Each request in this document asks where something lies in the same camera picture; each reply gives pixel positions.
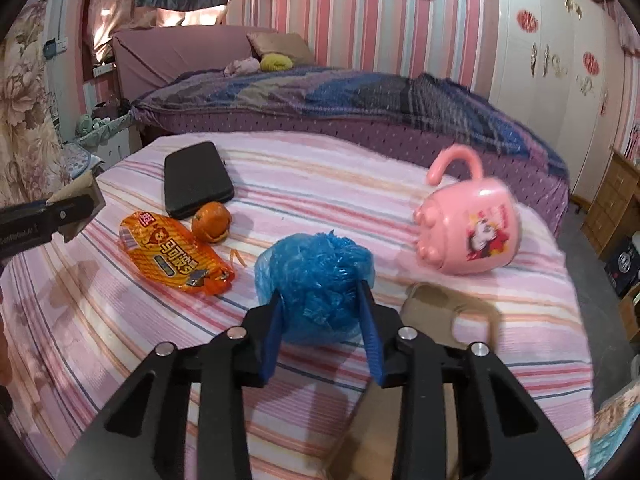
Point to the pink striped bedsheet bed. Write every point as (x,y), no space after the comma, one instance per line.
(309,214)

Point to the wooden desk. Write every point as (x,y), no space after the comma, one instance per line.
(613,215)

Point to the purple bed with plaid blanket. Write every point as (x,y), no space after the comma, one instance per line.
(175,81)

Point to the brown pillow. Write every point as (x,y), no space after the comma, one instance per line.
(291,45)

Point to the yellow plush toy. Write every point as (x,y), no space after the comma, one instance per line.
(275,62)

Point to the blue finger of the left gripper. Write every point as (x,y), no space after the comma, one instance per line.
(26,226)

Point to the orange snack wrapper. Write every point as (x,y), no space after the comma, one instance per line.
(166,252)

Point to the pink plush toy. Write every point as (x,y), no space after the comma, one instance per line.
(244,67)

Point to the floral curtain left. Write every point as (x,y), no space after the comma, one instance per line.
(32,164)

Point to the blue plastic bag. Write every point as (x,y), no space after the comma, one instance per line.
(317,277)

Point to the small orange fruit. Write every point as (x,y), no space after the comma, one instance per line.
(211,223)

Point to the black smartphone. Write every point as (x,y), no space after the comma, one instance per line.
(193,177)

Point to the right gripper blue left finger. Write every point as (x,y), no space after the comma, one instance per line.
(264,332)

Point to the pink cartoon mug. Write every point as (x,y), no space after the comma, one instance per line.
(470,223)

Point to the person left hand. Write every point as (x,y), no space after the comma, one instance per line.
(6,373)

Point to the cardboard tube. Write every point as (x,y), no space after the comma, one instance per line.
(76,205)

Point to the white wardrobe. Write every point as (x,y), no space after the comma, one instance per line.
(560,71)

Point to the black shopping bag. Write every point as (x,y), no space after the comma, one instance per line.
(623,267)

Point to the turquoise plastic laundry basket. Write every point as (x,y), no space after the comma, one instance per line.
(612,425)

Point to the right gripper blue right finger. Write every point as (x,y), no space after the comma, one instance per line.
(379,327)

